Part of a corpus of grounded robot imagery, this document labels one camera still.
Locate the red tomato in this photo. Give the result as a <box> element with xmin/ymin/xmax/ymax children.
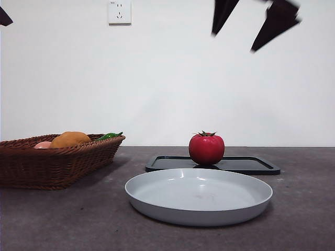
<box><xmin>188</xmin><ymin>130</ymin><xmax>226</xmax><ymax>166</ymax></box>

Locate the pink round food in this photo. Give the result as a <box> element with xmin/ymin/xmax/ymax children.
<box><xmin>33</xmin><ymin>141</ymin><xmax>53</xmax><ymax>150</ymax></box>

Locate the orange-brown potato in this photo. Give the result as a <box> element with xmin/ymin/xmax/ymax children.
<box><xmin>50</xmin><ymin>131</ymin><xmax>93</xmax><ymax>149</ymax></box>

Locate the black rectangular tray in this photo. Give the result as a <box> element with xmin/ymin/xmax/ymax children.
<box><xmin>145</xmin><ymin>155</ymin><xmax>282</xmax><ymax>176</ymax></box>

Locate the brown wicker basket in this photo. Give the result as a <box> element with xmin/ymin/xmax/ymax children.
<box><xmin>0</xmin><ymin>133</ymin><xmax>126</xmax><ymax>191</ymax></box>

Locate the green pepper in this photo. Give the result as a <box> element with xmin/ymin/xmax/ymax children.
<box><xmin>93</xmin><ymin>131</ymin><xmax>124</xmax><ymax>142</ymax></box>

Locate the grey round plate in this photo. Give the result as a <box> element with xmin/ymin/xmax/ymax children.
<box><xmin>125</xmin><ymin>168</ymin><xmax>274</xmax><ymax>227</ymax></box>

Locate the white wall socket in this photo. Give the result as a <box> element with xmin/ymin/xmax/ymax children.
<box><xmin>108</xmin><ymin>0</ymin><xmax>132</xmax><ymax>26</ymax></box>

